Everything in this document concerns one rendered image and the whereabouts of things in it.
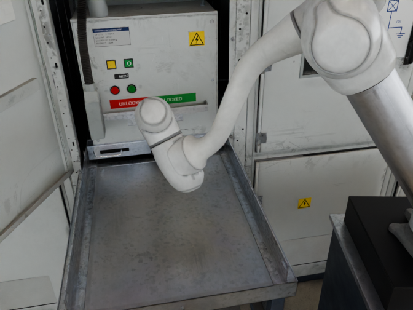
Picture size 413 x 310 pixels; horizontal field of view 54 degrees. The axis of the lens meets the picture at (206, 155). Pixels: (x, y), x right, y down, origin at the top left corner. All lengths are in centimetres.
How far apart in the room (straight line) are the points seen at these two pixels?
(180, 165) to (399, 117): 56
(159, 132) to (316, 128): 78
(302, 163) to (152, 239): 78
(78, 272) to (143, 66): 73
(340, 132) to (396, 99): 94
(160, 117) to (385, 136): 55
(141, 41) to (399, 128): 92
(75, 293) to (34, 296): 93
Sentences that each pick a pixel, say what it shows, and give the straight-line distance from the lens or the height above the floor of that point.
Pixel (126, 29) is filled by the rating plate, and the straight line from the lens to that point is 145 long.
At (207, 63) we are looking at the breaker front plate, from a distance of 151.
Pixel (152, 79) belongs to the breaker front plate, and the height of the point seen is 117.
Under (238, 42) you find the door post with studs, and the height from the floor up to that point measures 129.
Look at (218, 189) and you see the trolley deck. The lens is 143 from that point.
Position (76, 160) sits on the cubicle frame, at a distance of 161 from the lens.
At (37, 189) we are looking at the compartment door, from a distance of 152.
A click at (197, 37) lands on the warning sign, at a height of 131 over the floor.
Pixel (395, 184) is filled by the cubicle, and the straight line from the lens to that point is 210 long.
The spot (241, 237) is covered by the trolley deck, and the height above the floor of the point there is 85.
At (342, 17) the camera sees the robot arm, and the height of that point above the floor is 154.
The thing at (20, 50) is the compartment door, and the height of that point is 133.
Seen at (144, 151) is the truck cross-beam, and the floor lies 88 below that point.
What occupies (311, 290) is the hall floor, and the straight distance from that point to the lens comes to 227.
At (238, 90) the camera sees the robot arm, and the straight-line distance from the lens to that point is 102.
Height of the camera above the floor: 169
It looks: 31 degrees down
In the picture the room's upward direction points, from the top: 1 degrees counter-clockwise
